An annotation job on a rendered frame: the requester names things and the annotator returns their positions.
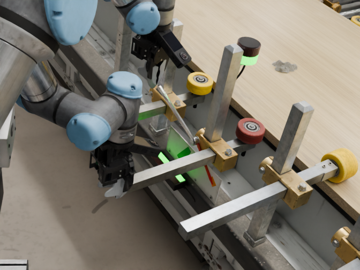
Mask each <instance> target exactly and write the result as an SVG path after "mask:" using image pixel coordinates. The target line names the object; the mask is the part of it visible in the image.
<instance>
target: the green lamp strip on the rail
mask: <svg viewBox="0 0 360 270"><path fill-rule="evenodd" d="M158 157H159V158H160V159H161V160H162V161H163V163H167V162H169V161H168V160H167V158H166V157H165V156H164V155H163V154H162V153H160V154H159V156H158ZM176 178H177V179H178V180H179V181H180V182H182V181H184V180H185V179H184V178H183V177H182V176H181V175H177V176H176Z"/></svg>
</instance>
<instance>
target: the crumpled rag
mask: <svg viewBox="0 0 360 270"><path fill-rule="evenodd" d="M272 65H273V66H274V67H276V68H275V70H276V71H279V72H287V73H288V72H290V71H291V72H293V71H295V70H297V65H296V64H291V63H290V62H285V63H284V62H282V61H281V60H278V61H276V62H273V63H272Z"/></svg>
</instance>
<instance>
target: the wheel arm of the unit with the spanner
mask: <svg viewBox="0 0 360 270"><path fill-rule="evenodd" d="M226 143H227V144H228V145H229V146H230V147H231V148H232V149H233V150H234V151H235V152H236V153H237V154H238V153H240V152H245V151H248V150H250V149H253V148H255V146H256V144H246V143H244V142H242V141H240V140H239V139H238V138H237V139H234V140H231V141H228V142H226ZM215 156H216V154H215V153H214V152H213V151H212V150H211V149H210V148H208V149H205V150H202V151H200V152H196V153H193V154H190V155H188V156H185V157H182V158H179V159H176V160H173V161H170V162H167V163H164V164H161V165H159V166H156V167H153V168H150V169H147V170H144V171H141V172H138V173H136V174H134V180H133V185H132V187H131V188H130V189H129V190H128V192H127V193H126V194H128V193H131V192H133V191H137V190H139V189H142V188H145V187H147V186H150V185H153V184H155V183H158V182H161V181H164V180H166V179H169V178H172V177H175V176H177V175H180V174H183V173H186V172H188V171H191V170H194V169H197V168H200V167H202V166H205V165H207V164H210V163H213V162H214V160H215Z"/></svg>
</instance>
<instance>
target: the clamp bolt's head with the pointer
mask: <svg viewBox="0 0 360 270"><path fill-rule="evenodd" d="M195 137H196V138H197V140H198V144H197V147H198V150H199V151H201V148H200V145H199V143H200V140H199V137H198V136H195ZM190 143H191V144H192V145H193V144H194V140H193V139H190ZM205 169H206V172H207V175H208V178H209V180H210V182H211V184H213V182H212V178H211V175H210V173H209V170H208V167H207V165H205Z"/></svg>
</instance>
